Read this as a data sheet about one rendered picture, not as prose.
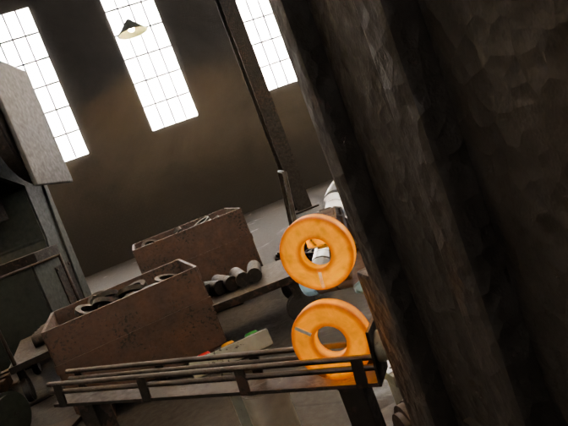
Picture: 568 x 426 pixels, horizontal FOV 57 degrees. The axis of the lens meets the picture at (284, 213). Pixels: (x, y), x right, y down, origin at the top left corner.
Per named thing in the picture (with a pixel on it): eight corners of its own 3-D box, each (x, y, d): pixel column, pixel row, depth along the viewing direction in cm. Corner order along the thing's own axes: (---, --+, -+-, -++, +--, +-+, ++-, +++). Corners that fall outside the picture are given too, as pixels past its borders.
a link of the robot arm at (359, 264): (350, 293, 141) (340, 253, 142) (390, 285, 135) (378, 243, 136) (338, 298, 134) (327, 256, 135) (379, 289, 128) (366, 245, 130)
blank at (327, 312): (356, 393, 101) (359, 384, 104) (381, 324, 96) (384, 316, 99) (281, 360, 104) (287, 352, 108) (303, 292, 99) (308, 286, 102)
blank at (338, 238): (342, 211, 103) (346, 207, 106) (270, 224, 108) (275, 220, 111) (360, 286, 105) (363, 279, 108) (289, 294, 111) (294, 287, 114)
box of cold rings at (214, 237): (251, 271, 566) (226, 206, 558) (270, 281, 487) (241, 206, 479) (159, 311, 540) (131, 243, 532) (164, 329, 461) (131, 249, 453)
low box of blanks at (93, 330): (210, 335, 391) (177, 253, 384) (236, 358, 322) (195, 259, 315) (86, 395, 361) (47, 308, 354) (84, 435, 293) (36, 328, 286)
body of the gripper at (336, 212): (303, 215, 118) (322, 215, 129) (313, 252, 117) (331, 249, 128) (334, 204, 115) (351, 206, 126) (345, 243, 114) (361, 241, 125)
